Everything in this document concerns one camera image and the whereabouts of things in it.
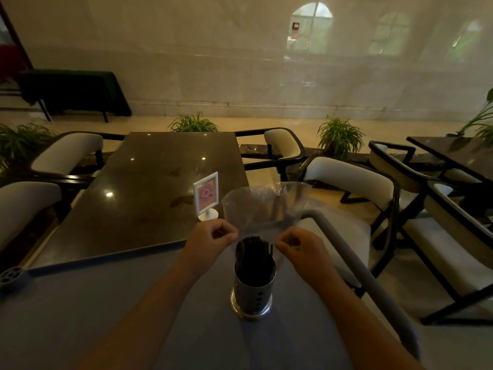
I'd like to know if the person's right hand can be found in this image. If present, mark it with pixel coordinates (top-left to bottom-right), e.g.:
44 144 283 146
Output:
274 226 342 292

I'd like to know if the person's left hand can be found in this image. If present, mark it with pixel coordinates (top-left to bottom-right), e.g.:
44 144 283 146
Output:
181 219 240 281

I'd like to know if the clear plastic bag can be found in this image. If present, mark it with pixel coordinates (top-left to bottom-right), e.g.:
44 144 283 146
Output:
221 181 313 248

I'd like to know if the person's right forearm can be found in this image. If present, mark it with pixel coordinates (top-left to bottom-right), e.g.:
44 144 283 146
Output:
304 273 425 370

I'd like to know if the person's left forearm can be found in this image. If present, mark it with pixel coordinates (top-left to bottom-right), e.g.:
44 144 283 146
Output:
75 255 222 370

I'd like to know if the bundle of black chopsticks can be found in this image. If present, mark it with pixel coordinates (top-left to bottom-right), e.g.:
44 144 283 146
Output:
235 236 275 288

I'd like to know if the white table sign pink card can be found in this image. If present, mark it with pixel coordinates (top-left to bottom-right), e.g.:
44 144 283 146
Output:
193 172 220 221

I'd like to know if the perforated metal utensil holder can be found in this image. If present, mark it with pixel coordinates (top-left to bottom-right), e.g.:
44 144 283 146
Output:
230 256 277 319

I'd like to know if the dark glossy dining table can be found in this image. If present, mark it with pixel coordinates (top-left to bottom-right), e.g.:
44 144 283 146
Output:
30 132 251 269
406 135 493 184

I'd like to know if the green spider plant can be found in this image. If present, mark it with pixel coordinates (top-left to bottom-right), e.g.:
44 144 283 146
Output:
317 117 365 160
0 122 59 172
168 111 219 134

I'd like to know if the grey service cart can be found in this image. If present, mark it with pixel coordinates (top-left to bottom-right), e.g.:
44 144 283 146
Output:
0 209 421 370

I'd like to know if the table with dark green cloth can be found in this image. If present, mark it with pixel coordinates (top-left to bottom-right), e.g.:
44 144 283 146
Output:
17 69 132 124

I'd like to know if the grey round cap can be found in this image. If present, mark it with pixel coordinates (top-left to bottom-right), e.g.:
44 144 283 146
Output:
0 266 24 294

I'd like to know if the tall leafy green plant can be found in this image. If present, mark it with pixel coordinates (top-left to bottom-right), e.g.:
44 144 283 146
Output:
447 86 493 147

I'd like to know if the cream chair with black frame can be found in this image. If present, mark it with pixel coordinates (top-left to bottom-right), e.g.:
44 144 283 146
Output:
30 131 126 182
0 181 64 252
234 127 307 182
399 180 493 327
298 155 402 298
340 140 484 205

